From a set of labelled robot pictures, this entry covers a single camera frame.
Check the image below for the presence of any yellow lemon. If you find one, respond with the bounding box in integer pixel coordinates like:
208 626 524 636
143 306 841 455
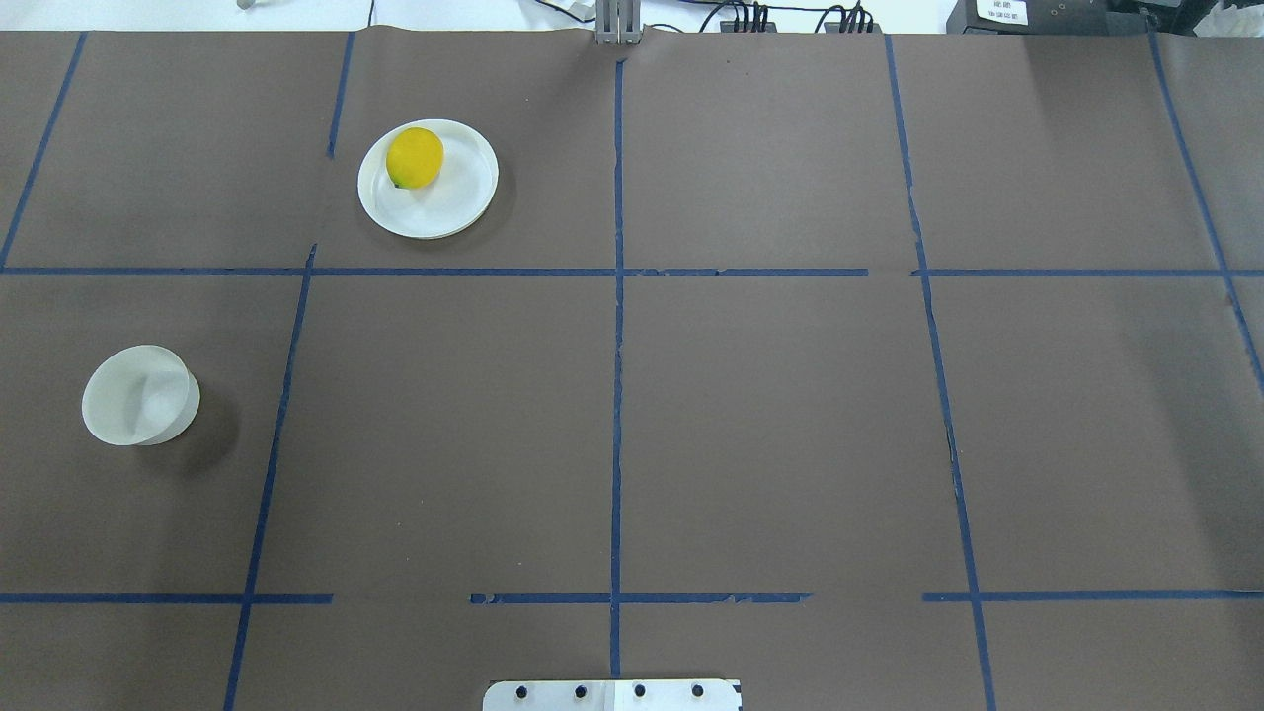
386 127 445 190

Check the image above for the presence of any white round plate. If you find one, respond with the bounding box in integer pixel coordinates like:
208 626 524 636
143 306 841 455
356 118 501 240

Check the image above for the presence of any white metal mounting plate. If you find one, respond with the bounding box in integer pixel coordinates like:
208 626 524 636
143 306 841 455
482 678 744 710

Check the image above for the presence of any white plastic bowl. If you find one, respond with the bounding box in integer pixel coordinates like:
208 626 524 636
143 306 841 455
81 344 201 447

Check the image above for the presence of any brown paper table cover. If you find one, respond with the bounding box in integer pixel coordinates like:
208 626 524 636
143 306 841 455
3 28 1261 710

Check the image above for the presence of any black power strip left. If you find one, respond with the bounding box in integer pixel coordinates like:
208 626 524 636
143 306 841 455
718 1 775 35

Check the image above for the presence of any black power strip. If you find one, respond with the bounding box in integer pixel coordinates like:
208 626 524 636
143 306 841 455
718 1 775 35
814 1 881 35

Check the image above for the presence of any black power strip right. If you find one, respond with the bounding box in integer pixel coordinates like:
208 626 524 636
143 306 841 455
814 1 881 35

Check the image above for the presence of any black device box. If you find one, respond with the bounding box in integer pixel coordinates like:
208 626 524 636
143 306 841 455
945 1 1149 37

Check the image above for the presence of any grey metal bracket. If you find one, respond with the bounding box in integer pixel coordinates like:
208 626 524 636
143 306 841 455
594 0 643 46

